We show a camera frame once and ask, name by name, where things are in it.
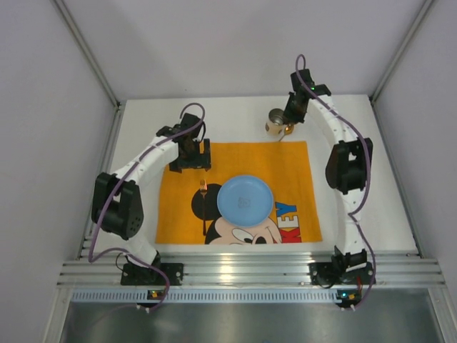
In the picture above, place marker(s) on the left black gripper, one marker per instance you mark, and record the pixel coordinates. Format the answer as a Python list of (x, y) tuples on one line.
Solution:
[(191, 163)]

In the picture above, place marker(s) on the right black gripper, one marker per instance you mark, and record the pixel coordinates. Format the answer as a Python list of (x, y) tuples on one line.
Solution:
[(294, 116)]

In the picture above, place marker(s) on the small metal cup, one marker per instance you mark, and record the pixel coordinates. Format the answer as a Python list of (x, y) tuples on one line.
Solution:
[(275, 124)]

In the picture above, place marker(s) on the copper fork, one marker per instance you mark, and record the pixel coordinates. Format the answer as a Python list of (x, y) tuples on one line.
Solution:
[(203, 192)]

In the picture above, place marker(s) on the orange Mickey Mouse cloth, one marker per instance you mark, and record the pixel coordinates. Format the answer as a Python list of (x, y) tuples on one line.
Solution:
[(284, 166)]

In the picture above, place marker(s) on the blue plastic plate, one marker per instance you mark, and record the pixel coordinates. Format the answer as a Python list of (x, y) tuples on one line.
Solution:
[(245, 201)]

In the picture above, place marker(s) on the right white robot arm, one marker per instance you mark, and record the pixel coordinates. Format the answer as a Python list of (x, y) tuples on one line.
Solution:
[(348, 170)]

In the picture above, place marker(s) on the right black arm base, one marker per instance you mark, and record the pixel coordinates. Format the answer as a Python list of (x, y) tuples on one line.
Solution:
[(343, 268)]

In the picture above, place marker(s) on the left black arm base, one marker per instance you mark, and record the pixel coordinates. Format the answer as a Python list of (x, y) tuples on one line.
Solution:
[(136, 275)]

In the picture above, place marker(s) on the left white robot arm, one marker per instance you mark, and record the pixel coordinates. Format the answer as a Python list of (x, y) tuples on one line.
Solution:
[(117, 207)]

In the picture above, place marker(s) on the copper spoon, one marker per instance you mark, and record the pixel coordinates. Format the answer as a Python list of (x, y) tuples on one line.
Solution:
[(286, 130)]

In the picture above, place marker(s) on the aluminium mounting rail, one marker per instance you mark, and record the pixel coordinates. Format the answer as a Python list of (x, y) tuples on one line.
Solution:
[(269, 266)]

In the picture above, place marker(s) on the perforated cable duct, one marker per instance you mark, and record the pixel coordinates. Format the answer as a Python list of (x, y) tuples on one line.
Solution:
[(212, 296)]

